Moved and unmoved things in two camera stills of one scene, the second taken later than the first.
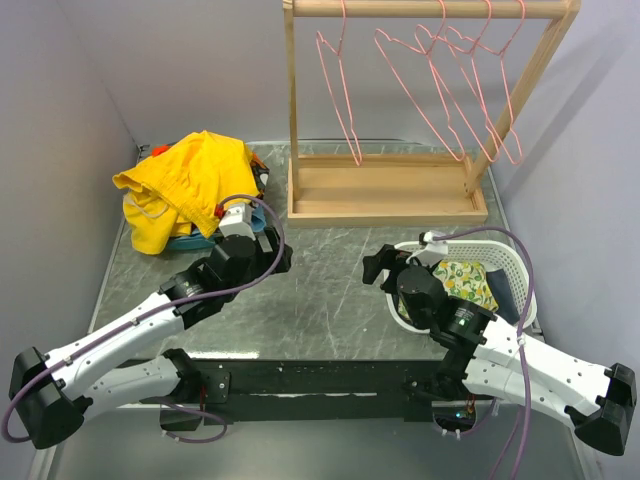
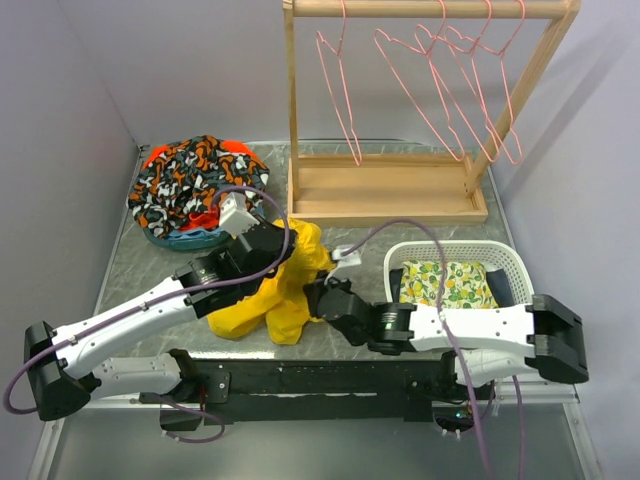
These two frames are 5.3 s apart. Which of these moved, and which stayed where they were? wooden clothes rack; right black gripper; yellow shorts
Moved: right black gripper; yellow shorts
Stayed: wooden clothes rack
